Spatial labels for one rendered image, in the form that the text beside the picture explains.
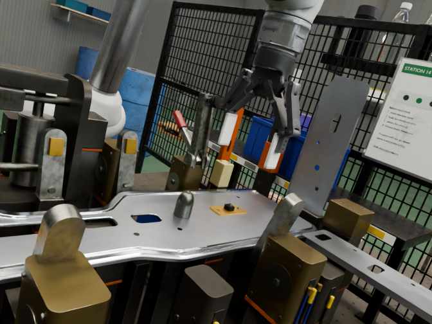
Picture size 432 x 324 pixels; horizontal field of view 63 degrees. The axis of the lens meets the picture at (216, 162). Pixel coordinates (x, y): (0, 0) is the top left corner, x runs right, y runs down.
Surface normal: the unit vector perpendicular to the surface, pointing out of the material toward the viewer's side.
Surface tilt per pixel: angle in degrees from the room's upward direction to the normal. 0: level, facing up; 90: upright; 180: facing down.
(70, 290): 0
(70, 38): 90
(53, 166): 78
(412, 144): 90
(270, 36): 90
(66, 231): 102
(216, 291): 0
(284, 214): 90
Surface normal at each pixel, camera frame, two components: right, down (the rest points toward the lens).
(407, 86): -0.73, -0.04
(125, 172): 0.68, 0.16
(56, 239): 0.56, 0.55
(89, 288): 0.27, -0.93
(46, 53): 0.74, 0.36
